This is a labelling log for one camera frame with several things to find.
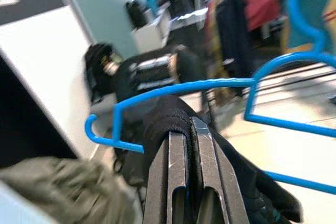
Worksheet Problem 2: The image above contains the black folded cloth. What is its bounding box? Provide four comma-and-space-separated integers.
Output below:
175, 45, 205, 86

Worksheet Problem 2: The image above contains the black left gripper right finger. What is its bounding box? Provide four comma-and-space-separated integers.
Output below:
191, 116, 250, 224

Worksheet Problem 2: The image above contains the white plush doll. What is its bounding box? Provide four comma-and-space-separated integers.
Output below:
103, 56, 120, 75

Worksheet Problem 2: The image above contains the black metal clothes rack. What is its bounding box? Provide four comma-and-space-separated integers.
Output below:
173, 0, 336, 130

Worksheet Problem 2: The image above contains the blue clothes hanger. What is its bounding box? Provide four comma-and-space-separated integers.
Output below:
84, 0, 336, 196

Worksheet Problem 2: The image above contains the olive green cloth sack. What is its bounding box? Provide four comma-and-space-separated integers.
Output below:
0, 155, 137, 224

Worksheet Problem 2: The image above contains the black backpack with plush charms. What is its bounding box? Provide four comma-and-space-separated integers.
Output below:
85, 42, 124, 103

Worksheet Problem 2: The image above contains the white shelf unit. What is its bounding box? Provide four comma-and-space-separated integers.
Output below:
131, 7, 211, 53

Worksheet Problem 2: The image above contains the blue and yellow garment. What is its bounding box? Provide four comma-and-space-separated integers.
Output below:
285, 0, 336, 51

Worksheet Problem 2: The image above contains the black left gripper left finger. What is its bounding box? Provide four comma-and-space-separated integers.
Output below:
143, 131, 195, 224

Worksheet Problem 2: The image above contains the yellow plaid garment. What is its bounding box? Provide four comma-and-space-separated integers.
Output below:
206, 0, 229, 104

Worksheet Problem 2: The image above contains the navy T-shirt white lettering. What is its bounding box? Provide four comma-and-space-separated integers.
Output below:
119, 94, 302, 224

